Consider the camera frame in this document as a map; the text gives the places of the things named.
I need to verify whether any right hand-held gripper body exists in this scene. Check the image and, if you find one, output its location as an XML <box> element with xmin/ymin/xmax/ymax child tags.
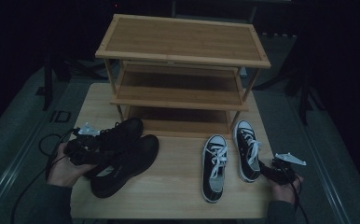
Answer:
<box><xmin>270</xmin><ymin>152</ymin><xmax>307</xmax><ymax>186</ymax></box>

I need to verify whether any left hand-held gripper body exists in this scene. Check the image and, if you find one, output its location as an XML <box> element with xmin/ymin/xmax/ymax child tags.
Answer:
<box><xmin>64</xmin><ymin>122</ymin><xmax>103</xmax><ymax>166</ymax></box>

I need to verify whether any black white canvas sneaker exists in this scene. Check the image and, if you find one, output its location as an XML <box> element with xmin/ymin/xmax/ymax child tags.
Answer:
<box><xmin>232</xmin><ymin>119</ymin><xmax>262</xmax><ymax>184</ymax></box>
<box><xmin>201</xmin><ymin>133</ymin><xmax>228</xmax><ymax>204</ymax></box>

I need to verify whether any black leather shoe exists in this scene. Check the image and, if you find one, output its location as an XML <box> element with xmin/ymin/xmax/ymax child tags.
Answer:
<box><xmin>83</xmin><ymin>117</ymin><xmax>145</xmax><ymax>180</ymax></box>
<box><xmin>90</xmin><ymin>133</ymin><xmax>159</xmax><ymax>199</ymax></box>

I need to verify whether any wooden three-tier shoe rack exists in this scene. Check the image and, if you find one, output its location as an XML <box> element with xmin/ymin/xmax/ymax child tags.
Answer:
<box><xmin>94</xmin><ymin>13</ymin><xmax>271</xmax><ymax>140</ymax></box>

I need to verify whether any person's right hand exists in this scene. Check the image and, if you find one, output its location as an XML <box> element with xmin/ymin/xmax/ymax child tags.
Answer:
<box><xmin>268</xmin><ymin>175</ymin><xmax>303</xmax><ymax>204</ymax></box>

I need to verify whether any person's left hand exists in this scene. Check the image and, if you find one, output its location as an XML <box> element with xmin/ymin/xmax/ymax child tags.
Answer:
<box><xmin>46</xmin><ymin>142</ymin><xmax>97</xmax><ymax>189</ymax></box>

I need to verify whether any black stand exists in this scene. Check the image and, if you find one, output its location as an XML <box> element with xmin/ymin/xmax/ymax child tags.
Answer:
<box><xmin>252</xmin><ymin>46</ymin><xmax>325</xmax><ymax>125</ymax></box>
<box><xmin>42</xmin><ymin>52</ymin><xmax>107</xmax><ymax>111</ymax></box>

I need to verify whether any right hand-held gripper cable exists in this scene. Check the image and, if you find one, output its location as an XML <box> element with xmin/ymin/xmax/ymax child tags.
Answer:
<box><xmin>277</xmin><ymin>161</ymin><xmax>310</xmax><ymax>224</ymax></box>

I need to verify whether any hand-held gripper cable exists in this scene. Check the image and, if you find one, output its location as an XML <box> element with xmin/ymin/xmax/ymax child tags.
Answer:
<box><xmin>277</xmin><ymin>161</ymin><xmax>310</xmax><ymax>224</ymax></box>
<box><xmin>45</xmin><ymin>127</ymin><xmax>83</xmax><ymax>181</ymax></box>

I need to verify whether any left hand-held gripper cable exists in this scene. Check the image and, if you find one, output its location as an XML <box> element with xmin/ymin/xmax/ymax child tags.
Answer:
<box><xmin>45</xmin><ymin>127</ymin><xmax>83</xmax><ymax>181</ymax></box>

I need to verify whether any black looped floor cable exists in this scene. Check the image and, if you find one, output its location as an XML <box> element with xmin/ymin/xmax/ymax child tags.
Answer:
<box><xmin>11</xmin><ymin>133</ymin><xmax>63</xmax><ymax>224</ymax></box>

